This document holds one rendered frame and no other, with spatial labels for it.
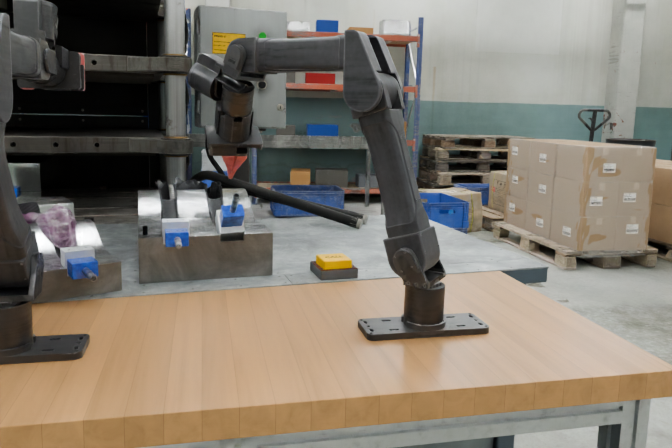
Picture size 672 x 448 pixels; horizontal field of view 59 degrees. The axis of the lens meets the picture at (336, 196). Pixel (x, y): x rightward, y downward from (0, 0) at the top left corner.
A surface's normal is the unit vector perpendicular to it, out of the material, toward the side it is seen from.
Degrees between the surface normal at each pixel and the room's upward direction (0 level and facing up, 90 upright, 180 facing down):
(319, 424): 90
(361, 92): 90
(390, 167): 89
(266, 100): 90
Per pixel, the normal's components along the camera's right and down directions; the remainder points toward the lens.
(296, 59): -0.50, 0.16
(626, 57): 0.13, 0.14
